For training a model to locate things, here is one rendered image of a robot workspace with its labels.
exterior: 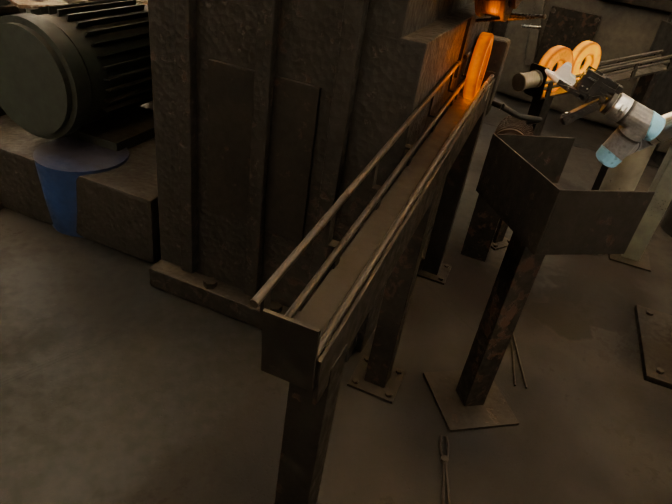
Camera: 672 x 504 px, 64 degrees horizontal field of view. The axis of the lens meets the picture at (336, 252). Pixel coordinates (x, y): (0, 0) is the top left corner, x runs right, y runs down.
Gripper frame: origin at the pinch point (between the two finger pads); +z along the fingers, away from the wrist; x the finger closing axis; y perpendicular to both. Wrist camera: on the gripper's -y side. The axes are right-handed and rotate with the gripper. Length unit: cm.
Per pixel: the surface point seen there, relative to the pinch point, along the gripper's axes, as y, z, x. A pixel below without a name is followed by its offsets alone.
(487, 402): -68, -35, 60
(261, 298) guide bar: -16, 19, 130
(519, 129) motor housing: -21.1, -3.6, -12.3
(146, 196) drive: -79, 83, 55
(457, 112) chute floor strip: -15.0, 15.4, 27.8
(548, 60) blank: -0.6, 1.0, -26.2
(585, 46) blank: 6.9, -7.3, -40.7
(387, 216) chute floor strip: -20, 14, 87
